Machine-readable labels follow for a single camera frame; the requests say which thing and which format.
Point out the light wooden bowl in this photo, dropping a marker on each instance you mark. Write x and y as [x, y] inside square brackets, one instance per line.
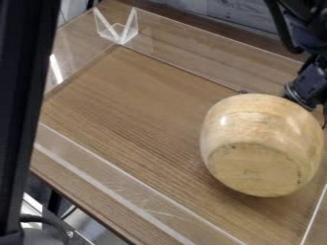
[261, 144]

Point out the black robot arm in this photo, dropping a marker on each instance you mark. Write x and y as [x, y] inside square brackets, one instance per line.
[28, 23]

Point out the black table leg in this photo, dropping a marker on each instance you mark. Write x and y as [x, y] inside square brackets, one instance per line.
[53, 202]

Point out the clear acrylic tray wall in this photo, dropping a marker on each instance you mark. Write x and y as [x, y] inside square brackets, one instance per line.
[117, 140]

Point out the clear acrylic corner bracket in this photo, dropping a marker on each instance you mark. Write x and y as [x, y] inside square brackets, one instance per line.
[117, 33]

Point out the metal base plate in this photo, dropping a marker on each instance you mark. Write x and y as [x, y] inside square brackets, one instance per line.
[76, 238]

